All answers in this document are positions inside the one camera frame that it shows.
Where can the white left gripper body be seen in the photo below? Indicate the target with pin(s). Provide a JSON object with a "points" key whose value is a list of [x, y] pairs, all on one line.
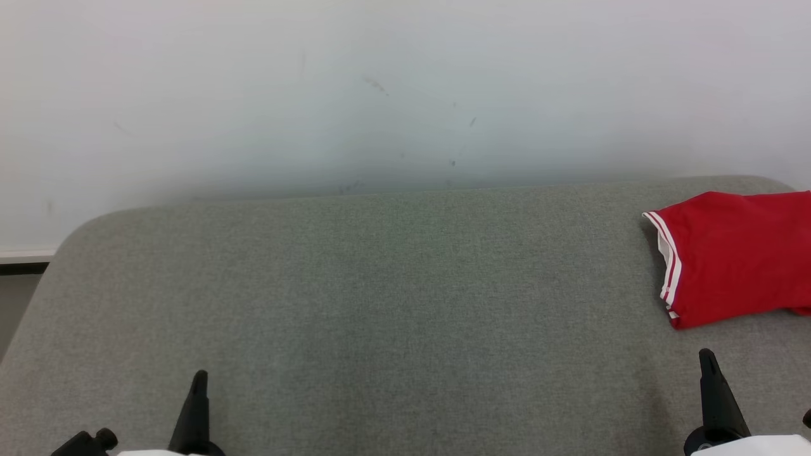
{"points": [[190, 451]]}

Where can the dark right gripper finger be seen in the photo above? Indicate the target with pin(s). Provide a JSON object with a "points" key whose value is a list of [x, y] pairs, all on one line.
{"points": [[723, 405], [706, 405]]}

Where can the red white basketball jersey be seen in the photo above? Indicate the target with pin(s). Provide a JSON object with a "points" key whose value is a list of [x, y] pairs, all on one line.
{"points": [[735, 259]]}

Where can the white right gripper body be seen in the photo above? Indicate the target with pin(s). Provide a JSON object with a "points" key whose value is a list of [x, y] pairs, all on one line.
{"points": [[760, 446]]}

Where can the white and black wall baseboard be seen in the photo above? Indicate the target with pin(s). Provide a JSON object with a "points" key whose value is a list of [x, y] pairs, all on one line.
{"points": [[22, 261]]}

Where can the red shorts with white hem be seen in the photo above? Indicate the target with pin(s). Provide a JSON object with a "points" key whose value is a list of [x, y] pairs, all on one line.
{"points": [[803, 311]]}

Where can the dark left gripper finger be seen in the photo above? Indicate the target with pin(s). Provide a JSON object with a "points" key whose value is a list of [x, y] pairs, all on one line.
{"points": [[189, 418], [203, 418]]}

